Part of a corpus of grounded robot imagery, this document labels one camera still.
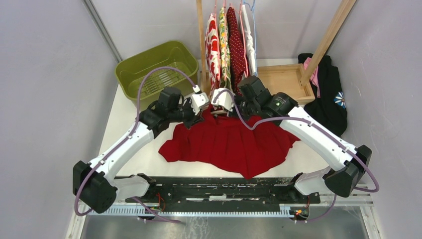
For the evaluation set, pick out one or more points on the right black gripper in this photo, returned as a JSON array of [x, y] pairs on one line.
[[239, 97]]

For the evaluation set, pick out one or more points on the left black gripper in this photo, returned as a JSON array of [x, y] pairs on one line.
[[193, 118]]

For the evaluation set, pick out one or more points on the red skirt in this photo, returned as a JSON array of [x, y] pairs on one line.
[[227, 144]]

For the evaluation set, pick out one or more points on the cream plastic hanger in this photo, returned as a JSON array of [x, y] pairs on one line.
[[216, 113]]

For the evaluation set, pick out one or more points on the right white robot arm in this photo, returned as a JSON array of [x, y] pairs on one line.
[[347, 168]]

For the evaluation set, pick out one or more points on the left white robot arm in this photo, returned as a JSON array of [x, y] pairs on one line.
[[96, 184]]

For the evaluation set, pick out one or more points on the wooden clothes rack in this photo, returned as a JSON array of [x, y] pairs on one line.
[[293, 79]]

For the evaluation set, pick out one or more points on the green plastic basket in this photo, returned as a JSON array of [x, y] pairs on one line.
[[131, 71]]

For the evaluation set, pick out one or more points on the dark red polka-dot garment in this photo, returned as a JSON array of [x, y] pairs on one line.
[[238, 65]]

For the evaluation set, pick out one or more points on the yellow floral print garment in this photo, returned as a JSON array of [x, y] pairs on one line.
[[225, 81]]

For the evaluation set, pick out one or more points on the white garment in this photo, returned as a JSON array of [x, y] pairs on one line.
[[247, 34]]

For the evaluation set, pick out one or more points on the red poppy print garment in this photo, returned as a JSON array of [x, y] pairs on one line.
[[212, 52]]

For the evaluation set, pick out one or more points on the black garment with flower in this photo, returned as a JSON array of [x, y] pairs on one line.
[[329, 107]]

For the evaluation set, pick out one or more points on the pink wire hanger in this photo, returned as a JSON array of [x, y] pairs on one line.
[[225, 47]]

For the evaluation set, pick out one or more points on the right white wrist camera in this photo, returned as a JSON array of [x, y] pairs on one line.
[[223, 97]]

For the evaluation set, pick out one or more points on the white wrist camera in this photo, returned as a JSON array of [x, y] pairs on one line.
[[223, 97], [199, 102]]

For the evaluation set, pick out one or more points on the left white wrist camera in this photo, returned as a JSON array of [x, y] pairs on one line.
[[199, 102]]

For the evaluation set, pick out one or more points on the blue wire hanger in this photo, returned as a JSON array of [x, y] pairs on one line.
[[252, 9]]

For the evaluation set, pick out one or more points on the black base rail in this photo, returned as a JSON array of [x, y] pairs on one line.
[[227, 194]]

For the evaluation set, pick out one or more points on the white slotted cable duct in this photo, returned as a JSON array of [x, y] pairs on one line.
[[138, 210]]

